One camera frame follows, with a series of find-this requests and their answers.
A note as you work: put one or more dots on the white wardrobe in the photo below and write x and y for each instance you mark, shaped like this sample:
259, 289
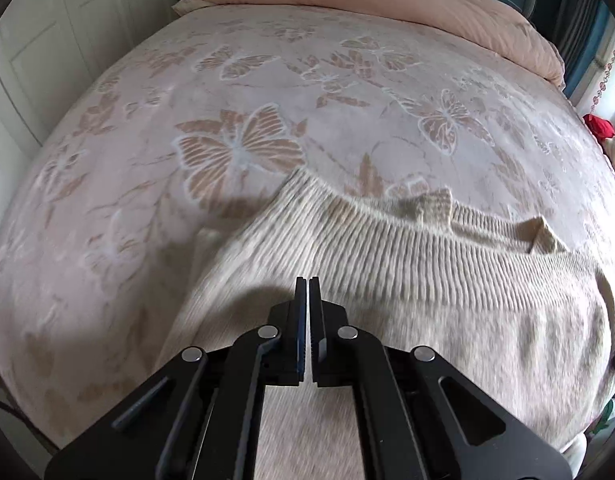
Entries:
47, 35

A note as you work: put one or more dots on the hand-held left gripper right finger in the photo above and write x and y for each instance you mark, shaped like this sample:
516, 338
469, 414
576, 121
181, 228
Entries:
347, 360

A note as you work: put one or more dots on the bed with butterfly bedspread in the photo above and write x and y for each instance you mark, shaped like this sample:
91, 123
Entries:
237, 110

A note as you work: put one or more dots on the cream sweater with black hearts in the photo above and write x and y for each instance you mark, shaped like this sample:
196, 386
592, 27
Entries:
437, 300

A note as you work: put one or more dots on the red plush item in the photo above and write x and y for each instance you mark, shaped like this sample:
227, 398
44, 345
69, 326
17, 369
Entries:
600, 126

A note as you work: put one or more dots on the pink duvet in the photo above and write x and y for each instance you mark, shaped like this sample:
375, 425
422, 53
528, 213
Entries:
387, 0

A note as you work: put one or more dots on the grey curtain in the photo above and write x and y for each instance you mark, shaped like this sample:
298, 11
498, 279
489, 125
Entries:
580, 15

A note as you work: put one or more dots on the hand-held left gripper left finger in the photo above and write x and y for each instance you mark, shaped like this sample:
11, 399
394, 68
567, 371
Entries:
267, 360

